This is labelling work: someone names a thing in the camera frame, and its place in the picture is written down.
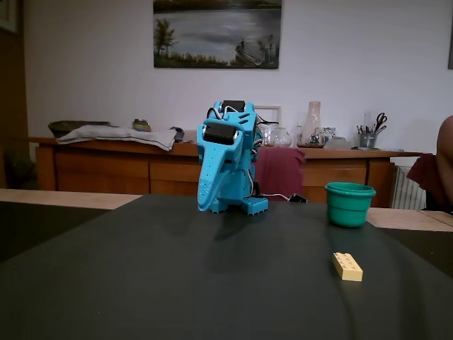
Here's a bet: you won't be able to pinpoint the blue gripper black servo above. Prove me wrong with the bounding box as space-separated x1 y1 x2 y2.
196 111 257 214

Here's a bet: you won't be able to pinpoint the cream white lego brick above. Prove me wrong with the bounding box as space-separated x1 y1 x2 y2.
331 251 365 283

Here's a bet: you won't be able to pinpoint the chair with maroon cover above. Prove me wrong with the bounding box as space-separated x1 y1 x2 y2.
253 146 306 203
406 152 442 210

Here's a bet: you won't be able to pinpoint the round clear glass bowl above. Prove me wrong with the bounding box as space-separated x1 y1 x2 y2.
270 127 292 148

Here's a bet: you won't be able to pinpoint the tall pink glass vase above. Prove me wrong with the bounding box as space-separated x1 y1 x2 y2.
296 101 326 149

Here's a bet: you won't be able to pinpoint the large black table mat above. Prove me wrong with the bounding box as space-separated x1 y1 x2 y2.
0 193 453 340

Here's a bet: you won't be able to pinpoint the folded white grey cloth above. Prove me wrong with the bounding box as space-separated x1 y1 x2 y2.
56 124 185 152

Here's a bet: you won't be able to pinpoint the wooden sideboard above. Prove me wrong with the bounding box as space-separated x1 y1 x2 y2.
30 136 424 209

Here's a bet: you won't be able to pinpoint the green plastic cup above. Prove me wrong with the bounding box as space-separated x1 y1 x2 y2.
324 181 377 228

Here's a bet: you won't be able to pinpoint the lake landscape painting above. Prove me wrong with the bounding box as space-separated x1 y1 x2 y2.
152 0 283 70

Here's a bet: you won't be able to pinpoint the metal pen holder cup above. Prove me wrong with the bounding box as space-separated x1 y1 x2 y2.
357 132 379 149

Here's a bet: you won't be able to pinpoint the dark shallow bowl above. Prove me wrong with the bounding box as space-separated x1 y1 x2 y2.
47 120 111 138

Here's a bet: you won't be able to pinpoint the white radiator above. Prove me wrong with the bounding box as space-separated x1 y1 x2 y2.
391 165 428 210

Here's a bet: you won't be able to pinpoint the small black table mat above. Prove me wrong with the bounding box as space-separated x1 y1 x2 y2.
0 200 111 264
380 228 453 281

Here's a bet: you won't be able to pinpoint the black handled scissors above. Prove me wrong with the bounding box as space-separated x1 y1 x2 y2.
373 112 389 134

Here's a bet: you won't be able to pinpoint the dark wall frame edge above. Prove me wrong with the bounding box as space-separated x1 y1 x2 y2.
447 0 453 70

